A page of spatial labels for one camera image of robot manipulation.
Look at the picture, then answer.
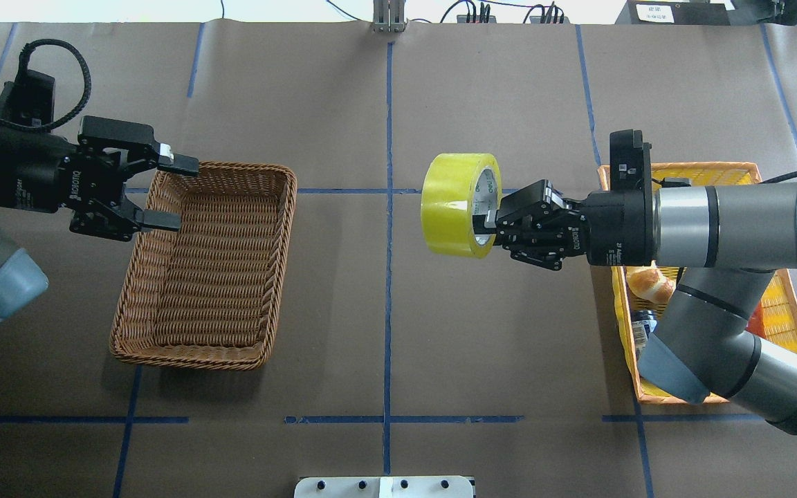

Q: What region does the aluminium frame post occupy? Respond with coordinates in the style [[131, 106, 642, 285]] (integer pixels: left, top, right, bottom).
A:
[[372, 0, 407, 33]]

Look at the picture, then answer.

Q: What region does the small blue can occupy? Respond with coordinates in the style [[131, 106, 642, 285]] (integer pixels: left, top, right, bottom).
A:
[[630, 309, 658, 354]]

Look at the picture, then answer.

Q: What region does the yellow plastic basket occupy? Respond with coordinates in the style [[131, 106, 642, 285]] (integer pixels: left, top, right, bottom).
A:
[[610, 162, 797, 405]]

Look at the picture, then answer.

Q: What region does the left camera cable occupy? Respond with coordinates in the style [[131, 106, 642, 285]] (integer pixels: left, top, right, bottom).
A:
[[0, 39, 93, 133]]

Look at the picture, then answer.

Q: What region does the black camera cable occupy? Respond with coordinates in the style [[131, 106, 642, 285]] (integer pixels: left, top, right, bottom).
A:
[[651, 168, 797, 191]]

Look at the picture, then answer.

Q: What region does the yellow tape roll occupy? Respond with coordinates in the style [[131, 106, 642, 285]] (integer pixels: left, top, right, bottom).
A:
[[420, 154, 502, 259]]

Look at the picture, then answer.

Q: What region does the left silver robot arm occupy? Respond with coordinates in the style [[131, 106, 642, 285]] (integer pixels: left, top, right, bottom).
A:
[[0, 116, 200, 322]]

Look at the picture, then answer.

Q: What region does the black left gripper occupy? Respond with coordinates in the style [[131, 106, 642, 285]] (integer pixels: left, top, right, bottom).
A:
[[0, 116, 200, 241]]

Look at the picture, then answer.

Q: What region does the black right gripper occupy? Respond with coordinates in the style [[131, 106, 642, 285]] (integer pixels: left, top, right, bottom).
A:
[[473, 180, 656, 271]]

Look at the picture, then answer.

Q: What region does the black power box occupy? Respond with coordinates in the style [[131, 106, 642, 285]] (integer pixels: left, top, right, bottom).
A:
[[614, 1, 731, 26]]

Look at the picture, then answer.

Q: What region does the toy croissant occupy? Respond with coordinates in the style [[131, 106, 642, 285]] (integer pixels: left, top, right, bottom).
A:
[[625, 265, 677, 305]]

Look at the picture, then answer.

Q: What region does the white pedestal column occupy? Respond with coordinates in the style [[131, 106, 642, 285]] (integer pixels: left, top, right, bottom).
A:
[[293, 475, 477, 497]]

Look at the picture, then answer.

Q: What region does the brown wicker basket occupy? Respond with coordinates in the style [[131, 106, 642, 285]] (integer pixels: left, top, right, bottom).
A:
[[109, 161, 297, 371]]

